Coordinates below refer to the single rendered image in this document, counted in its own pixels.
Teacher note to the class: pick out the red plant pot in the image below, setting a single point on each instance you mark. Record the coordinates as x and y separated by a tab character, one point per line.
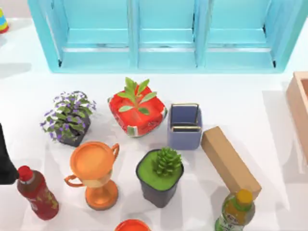
137	115

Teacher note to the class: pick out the blue square container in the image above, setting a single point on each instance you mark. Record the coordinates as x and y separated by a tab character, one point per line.
184	134

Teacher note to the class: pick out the succulent in dark pot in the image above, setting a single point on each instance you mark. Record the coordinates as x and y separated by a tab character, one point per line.
158	178

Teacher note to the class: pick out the orange trophy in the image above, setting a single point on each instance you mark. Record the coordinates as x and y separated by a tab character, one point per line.
92	166

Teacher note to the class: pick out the light blue rack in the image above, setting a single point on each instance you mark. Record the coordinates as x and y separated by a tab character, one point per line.
166	36

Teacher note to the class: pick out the purple flower plant pot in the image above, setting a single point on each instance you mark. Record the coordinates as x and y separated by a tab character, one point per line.
68	119

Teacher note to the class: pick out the brown cardboard box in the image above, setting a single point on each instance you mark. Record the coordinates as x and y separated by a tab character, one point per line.
228	158

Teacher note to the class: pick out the orange round object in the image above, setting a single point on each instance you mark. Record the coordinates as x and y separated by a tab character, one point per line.
132	225

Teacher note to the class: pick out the green bottle with yellow cap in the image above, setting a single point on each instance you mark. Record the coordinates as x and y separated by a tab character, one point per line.
237	213

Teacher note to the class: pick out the red bottle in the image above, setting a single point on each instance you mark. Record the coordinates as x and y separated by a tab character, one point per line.
37	195

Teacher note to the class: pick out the salmon-coloured shallow box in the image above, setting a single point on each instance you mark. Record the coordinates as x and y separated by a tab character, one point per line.
299	108

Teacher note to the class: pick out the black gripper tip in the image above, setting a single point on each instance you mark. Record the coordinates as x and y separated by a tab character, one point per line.
5	163

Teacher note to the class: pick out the stack of coloured rings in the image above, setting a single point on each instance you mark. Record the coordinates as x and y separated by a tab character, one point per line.
2	22

